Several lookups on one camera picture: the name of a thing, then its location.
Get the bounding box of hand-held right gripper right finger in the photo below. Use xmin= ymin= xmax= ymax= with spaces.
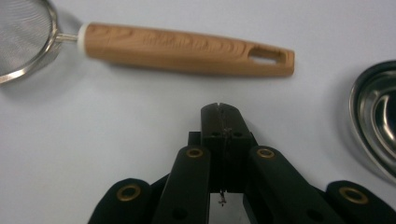
xmin=221 ymin=103 xmax=260 ymax=194

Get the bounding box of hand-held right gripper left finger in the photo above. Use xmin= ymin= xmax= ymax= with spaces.
xmin=187 ymin=103 xmax=224 ymax=194

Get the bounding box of wooden handled mesh strainer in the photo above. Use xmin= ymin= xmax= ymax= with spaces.
xmin=0 ymin=0 xmax=296 ymax=86

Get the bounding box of wooden handled steel scoop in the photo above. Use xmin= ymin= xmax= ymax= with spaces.
xmin=348 ymin=60 xmax=396 ymax=185

